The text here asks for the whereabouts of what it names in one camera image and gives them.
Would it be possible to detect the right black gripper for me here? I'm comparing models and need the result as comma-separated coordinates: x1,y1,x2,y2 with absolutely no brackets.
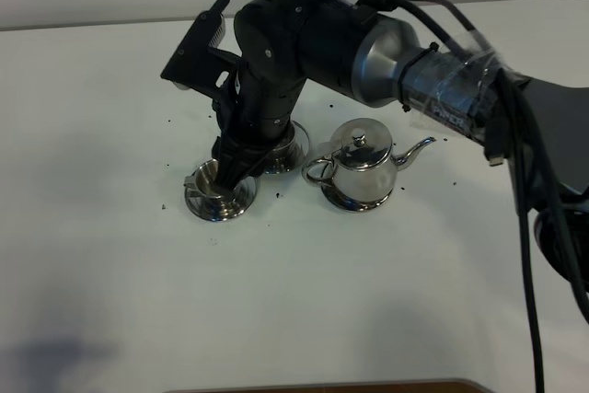
212,61,306,191

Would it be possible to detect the right black cable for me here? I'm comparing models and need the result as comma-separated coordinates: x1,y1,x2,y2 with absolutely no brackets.
212,0,589,393

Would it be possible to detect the near steel cup saucer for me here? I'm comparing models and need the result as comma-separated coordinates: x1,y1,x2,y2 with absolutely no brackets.
184,177,259,222

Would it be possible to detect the steel cup saucer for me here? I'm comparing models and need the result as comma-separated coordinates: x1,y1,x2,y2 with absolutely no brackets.
262,121,310,175
184,177,259,222

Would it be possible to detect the stainless steel teapot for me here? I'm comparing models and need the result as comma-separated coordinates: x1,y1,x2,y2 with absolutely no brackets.
301,118,435,202

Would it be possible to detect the far steel cup saucer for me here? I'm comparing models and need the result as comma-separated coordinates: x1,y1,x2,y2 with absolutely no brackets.
262,121,310,175

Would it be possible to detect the steel teapot saucer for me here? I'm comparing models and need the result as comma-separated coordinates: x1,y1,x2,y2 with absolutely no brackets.
321,186,391,213

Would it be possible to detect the near stainless steel teacup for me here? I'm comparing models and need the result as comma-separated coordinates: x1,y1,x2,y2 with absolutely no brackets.
184,159,237,200

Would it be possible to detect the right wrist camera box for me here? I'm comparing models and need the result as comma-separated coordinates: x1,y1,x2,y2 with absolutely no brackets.
160,10,239,100

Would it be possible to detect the right black silver robot arm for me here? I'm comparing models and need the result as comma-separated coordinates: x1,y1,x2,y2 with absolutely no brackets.
216,0,588,292

